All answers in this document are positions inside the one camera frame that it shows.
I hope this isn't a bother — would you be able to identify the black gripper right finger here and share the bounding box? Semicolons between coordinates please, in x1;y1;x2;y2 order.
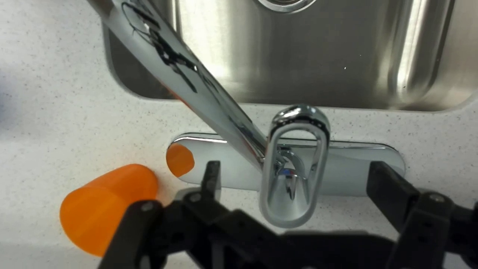
367;161;478;269

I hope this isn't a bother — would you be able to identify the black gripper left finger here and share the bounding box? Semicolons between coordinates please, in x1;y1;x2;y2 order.
99;159;282;269

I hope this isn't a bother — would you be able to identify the chrome tap handle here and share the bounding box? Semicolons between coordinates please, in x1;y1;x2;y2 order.
259;103;334;228

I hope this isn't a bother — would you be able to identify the orange plastic cup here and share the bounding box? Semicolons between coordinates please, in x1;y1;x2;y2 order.
59;162;162;258

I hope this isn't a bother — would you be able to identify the chrome faucet spout and base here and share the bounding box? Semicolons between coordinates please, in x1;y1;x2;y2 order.
89;0;409;194

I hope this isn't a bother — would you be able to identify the stainless steel sink basin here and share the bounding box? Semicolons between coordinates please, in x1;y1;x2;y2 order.
102;0;478;112

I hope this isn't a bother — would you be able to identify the round metal sink drain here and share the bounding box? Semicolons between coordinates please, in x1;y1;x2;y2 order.
252;0;319;14

